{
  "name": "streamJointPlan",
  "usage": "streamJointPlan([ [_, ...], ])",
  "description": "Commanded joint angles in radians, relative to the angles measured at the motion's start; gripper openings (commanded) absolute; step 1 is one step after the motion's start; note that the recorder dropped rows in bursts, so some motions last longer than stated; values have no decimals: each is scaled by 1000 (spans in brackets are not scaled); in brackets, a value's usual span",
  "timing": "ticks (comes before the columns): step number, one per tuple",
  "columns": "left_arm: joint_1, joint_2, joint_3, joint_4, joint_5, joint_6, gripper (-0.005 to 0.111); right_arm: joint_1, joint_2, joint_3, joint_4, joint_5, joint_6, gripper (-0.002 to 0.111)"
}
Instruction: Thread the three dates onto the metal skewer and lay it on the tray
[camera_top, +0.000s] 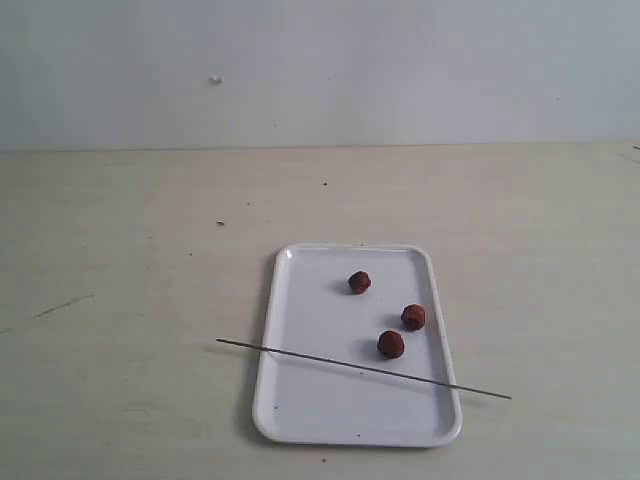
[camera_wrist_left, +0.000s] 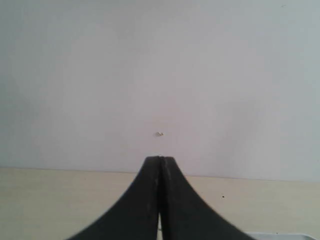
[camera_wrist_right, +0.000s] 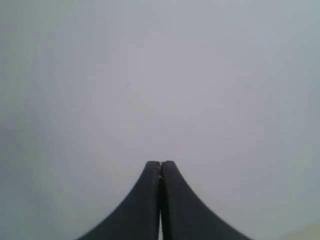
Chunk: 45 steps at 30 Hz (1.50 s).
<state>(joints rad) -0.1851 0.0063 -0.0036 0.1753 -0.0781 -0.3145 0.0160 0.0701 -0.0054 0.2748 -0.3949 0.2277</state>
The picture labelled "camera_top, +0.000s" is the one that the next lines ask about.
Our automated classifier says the brown meatball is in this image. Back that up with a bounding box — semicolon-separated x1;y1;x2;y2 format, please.
401;304;427;331
377;330;405;359
348;271;372;295

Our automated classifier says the thin metal skewer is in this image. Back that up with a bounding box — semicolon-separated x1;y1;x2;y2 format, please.
215;338;513;400

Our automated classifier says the white rectangular plastic tray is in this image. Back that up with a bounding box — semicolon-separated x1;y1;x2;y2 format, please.
252;244;462;448

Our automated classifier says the small white wall fixture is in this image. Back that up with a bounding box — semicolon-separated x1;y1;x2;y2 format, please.
209;75;223;86

